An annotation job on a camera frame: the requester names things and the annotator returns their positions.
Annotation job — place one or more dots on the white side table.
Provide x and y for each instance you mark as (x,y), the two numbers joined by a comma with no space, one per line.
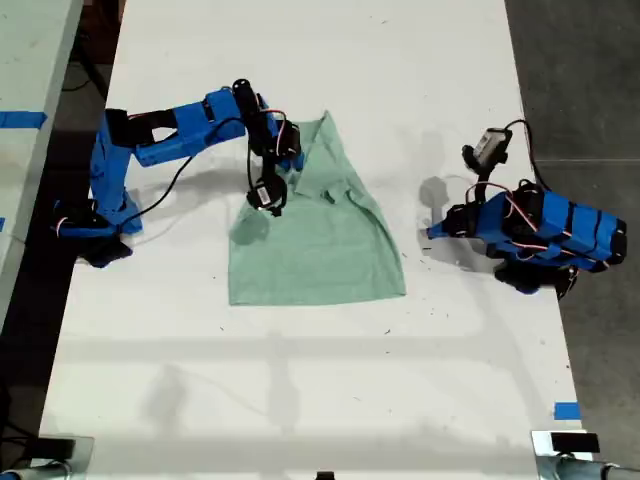
(30,60)

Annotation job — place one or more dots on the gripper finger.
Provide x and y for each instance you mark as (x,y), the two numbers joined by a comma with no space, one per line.
(299,162)
(462,220)
(437,232)

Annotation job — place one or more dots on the black camera box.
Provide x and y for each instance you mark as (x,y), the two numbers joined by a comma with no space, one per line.
(492,144)
(265,196)

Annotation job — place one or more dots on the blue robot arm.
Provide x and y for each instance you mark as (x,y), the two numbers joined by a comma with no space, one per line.
(165,135)
(575,230)

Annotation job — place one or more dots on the small black box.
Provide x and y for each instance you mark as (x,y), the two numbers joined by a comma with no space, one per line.
(56,447)
(574,443)

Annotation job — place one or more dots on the pale green T-shirt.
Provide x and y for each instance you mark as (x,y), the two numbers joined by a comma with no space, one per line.
(310,260)

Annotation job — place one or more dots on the long blue tape strip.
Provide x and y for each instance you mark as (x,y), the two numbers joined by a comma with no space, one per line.
(22,120)

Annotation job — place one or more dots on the short blue tape piece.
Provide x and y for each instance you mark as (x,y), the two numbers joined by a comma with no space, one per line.
(567,411)

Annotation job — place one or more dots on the grey metal pipe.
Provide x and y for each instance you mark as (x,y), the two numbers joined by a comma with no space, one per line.
(575,470)
(35,472)

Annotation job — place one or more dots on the black camera stalk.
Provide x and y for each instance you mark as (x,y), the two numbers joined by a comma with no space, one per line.
(484,175)
(267,170)

